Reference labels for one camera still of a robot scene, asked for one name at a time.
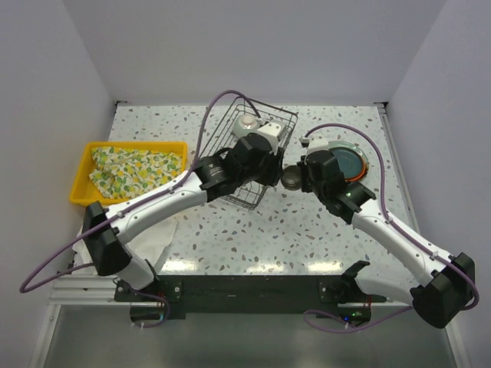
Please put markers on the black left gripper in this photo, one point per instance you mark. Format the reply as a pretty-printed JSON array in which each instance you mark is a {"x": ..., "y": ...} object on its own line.
[{"x": 275, "y": 170}]

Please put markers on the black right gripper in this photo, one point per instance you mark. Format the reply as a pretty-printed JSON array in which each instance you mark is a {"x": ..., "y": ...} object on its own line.
[{"x": 302, "y": 165}]

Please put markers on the celadon green flower plate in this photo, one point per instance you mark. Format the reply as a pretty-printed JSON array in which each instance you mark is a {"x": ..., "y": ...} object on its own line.
[{"x": 351, "y": 146}]

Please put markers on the beige ceramic cup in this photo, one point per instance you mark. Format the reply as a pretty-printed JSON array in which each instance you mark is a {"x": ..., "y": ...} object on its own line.
[{"x": 292, "y": 178}]

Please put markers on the teal blue plate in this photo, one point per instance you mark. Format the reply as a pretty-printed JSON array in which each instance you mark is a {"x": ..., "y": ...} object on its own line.
[{"x": 338, "y": 152}]

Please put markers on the orange red plate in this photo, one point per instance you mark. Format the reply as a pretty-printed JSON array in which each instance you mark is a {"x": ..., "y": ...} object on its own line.
[{"x": 353, "y": 166}]

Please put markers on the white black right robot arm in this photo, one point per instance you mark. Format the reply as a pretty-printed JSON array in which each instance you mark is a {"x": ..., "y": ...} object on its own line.
[{"x": 445, "y": 283}]

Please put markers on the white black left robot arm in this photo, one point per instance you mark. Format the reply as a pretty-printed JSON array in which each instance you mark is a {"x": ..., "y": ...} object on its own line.
[{"x": 106, "y": 232}]

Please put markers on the celadon green bowl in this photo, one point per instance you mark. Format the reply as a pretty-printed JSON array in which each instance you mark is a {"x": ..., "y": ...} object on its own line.
[{"x": 245, "y": 124}]

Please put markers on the white towel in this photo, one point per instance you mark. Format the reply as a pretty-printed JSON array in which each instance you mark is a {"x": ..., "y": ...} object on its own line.
[{"x": 148, "y": 245}]

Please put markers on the lemon print cloth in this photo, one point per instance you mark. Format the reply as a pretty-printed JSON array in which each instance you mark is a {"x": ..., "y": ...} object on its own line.
[{"x": 124, "y": 173}]

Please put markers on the yellow plastic tray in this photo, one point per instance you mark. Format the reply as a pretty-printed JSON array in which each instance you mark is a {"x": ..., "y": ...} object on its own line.
[{"x": 84, "y": 192}]

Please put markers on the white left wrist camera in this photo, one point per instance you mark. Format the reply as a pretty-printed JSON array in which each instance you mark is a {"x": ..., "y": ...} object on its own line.
[{"x": 273, "y": 132}]

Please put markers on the black wire dish rack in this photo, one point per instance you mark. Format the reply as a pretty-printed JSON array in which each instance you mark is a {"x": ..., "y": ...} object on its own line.
[{"x": 215, "y": 134}]

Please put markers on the aluminium frame rail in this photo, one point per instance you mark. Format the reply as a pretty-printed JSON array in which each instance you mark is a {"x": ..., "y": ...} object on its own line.
[{"x": 407, "y": 166}]

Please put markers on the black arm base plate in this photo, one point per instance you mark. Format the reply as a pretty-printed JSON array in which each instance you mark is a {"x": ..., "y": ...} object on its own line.
[{"x": 252, "y": 294}]

